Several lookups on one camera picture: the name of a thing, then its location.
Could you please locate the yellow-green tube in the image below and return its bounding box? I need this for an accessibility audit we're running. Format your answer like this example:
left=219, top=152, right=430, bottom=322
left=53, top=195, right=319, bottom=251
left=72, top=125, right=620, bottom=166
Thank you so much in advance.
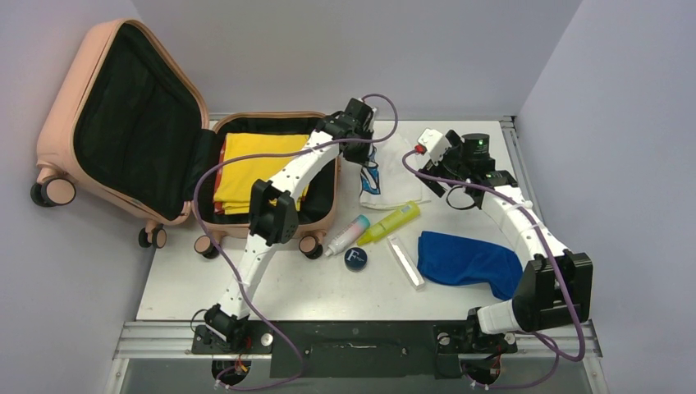
left=356, top=201, right=421, bottom=246

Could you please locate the white blue printed cloth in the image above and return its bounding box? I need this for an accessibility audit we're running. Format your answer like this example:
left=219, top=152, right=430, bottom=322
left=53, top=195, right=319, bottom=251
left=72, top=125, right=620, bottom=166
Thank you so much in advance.
left=359, top=135, right=430, bottom=210

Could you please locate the pink teal bottle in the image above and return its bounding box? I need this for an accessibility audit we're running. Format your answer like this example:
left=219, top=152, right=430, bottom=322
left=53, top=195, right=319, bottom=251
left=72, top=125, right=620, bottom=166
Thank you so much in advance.
left=324, top=215, right=371, bottom=257

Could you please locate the dark blue round tin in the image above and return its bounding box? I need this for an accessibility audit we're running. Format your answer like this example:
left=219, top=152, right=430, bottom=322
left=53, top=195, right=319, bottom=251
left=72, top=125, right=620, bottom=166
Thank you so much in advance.
left=344, top=247, right=368, bottom=272

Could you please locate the yellow cloth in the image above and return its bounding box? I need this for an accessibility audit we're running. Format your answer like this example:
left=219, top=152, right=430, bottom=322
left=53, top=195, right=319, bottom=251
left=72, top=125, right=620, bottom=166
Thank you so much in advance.
left=215, top=133, right=309, bottom=215

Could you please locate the red white patterned cloth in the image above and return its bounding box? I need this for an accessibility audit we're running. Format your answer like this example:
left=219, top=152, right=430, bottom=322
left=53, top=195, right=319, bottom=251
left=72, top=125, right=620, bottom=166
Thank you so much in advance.
left=213, top=143, right=226, bottom=215

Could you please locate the pink hard-shell suitcase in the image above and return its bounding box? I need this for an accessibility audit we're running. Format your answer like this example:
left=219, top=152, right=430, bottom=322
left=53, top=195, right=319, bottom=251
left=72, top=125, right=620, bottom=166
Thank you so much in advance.
left=30, top=19, right=321, bottom=248

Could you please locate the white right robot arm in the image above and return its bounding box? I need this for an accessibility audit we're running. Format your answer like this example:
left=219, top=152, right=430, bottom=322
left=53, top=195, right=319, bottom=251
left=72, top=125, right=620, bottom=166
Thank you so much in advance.
left=415, top=128, right=593, bottom=351

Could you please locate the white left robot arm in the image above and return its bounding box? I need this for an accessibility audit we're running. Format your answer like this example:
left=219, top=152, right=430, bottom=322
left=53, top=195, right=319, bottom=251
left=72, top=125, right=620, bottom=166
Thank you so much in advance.
left=204, top=98, right=377, bottom=353

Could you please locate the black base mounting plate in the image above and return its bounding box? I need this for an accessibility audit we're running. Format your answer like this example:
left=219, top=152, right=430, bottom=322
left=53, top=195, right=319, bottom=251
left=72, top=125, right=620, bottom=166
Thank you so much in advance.
left=191, top=320, right=518, bottom=379

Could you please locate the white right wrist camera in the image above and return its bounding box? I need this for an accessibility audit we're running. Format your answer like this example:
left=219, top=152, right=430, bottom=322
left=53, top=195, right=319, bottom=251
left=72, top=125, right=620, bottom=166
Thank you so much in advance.
left=414, top=128, right=452, bottom=164

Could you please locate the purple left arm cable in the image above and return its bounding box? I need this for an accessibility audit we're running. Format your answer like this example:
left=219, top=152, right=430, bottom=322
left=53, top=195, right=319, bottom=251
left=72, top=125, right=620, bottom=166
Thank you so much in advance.
left=193, top=93, right=400, bottom=392

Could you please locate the aluminium front rail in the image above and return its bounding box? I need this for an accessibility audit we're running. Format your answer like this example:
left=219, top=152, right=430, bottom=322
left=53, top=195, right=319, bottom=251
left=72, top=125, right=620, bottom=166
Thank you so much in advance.
left=113, top=320, right=603, bottom=360

